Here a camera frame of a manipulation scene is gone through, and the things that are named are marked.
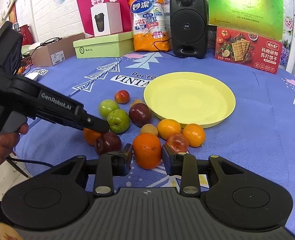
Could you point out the blue printed tablecloth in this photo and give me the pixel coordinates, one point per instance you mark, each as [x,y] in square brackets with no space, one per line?
[259,135]

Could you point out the small brown kiwi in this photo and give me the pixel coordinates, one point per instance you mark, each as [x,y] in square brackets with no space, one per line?
[135,102]

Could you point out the light green shoe box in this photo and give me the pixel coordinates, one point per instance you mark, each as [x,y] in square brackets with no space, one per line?
[116,45]

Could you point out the orange paper cup pack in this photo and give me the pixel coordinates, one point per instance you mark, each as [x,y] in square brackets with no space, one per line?
[149,26]

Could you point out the green apple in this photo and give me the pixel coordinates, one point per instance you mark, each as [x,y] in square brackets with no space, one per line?
[119,121]
[106,107]

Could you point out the black speaker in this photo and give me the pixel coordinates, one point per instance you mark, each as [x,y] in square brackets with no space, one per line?
[189,27]

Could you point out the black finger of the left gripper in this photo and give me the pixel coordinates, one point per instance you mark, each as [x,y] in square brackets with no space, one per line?
[96,124]

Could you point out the dark red plum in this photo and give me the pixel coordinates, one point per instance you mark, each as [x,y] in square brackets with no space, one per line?
[140,114]
[107,142]

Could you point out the person's left hand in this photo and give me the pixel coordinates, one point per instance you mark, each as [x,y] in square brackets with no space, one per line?
[9,140]

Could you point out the yellow round plate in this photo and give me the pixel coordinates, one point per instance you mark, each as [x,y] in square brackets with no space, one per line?
[190,98]

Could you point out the red cracker box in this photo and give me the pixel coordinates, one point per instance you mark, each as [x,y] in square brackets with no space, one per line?
[248,49]

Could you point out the large orange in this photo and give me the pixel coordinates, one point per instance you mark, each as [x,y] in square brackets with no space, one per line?
[147,150]

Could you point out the white cup box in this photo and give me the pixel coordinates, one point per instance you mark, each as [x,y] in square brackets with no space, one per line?
[106,19]

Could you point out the green gift box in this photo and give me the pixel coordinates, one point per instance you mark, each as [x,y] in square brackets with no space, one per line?
[261,17]

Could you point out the small red nectarine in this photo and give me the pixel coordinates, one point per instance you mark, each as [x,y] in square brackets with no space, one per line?
[122,97]

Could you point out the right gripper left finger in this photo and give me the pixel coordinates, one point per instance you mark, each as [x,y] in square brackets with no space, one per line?
[112,164]

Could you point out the brown cardboard box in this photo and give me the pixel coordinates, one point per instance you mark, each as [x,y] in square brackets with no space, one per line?
[56,52]

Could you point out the red apple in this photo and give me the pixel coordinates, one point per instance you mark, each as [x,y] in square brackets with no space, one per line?
[178,143]

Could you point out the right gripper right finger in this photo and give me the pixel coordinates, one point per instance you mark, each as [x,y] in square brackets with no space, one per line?
[185,166]

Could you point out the orange tangerine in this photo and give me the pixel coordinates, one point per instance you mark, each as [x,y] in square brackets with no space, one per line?
[167,128]
[91,136]
[195,134]

